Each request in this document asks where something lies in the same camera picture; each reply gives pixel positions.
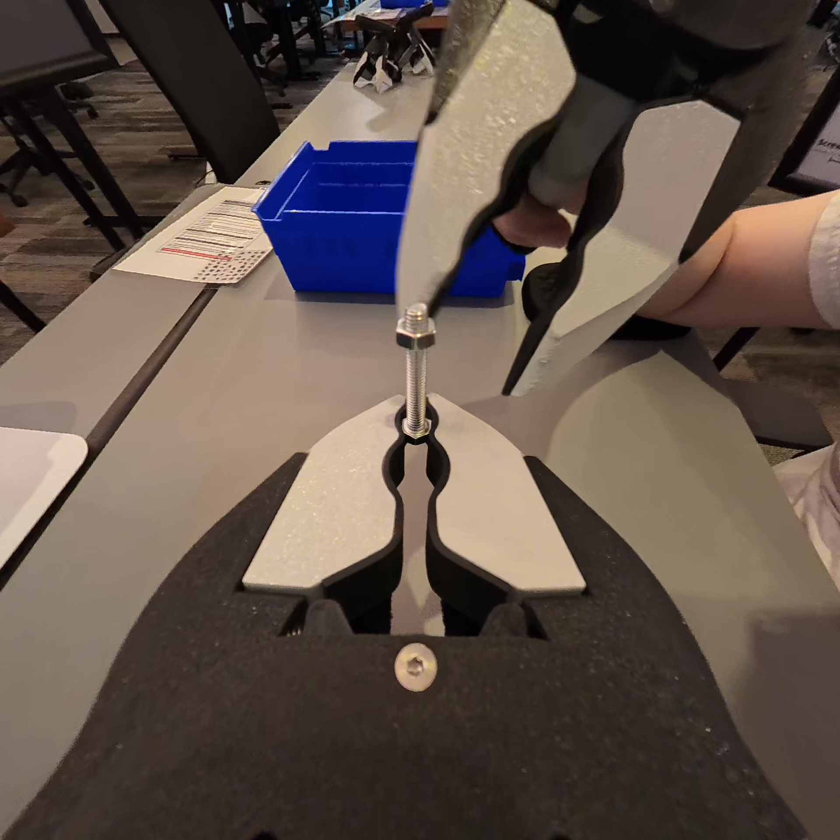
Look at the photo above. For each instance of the black easel board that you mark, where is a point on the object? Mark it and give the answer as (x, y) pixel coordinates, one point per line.
(39, 33)

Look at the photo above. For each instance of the small silver hex nut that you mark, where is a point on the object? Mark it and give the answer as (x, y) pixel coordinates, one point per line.
(413, 338)

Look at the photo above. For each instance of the spare hand-held gripper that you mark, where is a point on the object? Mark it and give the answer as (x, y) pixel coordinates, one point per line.
(417, 49)
(377, 59)

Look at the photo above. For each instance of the long thin silver bolt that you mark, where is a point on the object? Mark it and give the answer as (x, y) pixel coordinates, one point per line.
(415, 380)

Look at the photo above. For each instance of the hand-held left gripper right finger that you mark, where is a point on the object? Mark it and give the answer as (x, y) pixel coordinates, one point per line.
(512, 518)

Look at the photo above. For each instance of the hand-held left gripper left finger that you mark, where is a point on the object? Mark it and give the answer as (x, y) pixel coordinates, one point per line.
(328, 518)

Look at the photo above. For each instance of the person's right forearm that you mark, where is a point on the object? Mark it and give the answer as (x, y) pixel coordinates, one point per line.
(754, 269)

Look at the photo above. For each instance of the person's right hand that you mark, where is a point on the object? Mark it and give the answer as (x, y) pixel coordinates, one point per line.
(538, 229)

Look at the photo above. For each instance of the black wrist rest pad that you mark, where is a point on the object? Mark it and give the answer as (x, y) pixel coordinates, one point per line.
(541, 289)

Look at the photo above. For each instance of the blue plastic bin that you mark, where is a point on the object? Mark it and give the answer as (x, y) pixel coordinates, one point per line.
(328, 249)

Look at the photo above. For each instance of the white document stand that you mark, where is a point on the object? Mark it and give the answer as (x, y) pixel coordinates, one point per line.
(33, 479)

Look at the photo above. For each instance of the printed paper sheet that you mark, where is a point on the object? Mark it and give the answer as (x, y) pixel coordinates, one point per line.
(197, 236)

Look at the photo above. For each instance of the RIGHT marker sign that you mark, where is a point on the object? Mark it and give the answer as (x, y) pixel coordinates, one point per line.
(820, 157)

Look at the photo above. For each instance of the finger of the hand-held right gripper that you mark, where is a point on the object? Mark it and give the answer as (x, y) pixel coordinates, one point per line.
(649, 216)
(472, 144)

